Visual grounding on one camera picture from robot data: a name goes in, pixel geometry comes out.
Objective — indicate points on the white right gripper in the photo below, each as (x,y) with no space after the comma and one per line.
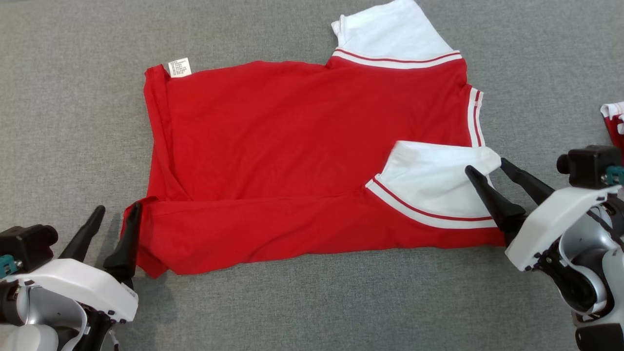
(555,219)

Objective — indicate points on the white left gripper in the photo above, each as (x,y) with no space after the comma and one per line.
(83,282)

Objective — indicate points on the red shorts with white stripe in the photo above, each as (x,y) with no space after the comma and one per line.
(615,122)

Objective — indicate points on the red t-shirt with white sleeves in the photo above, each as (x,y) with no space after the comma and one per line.
(292,146)

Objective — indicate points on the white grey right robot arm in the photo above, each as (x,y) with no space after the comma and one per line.
(585,243)

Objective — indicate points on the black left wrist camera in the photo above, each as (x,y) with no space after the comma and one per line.
(29,243)

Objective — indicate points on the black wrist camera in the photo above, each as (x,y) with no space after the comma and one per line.
(29,243)
(590,165)

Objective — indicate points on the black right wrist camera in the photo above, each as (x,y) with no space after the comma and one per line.
(590,165)

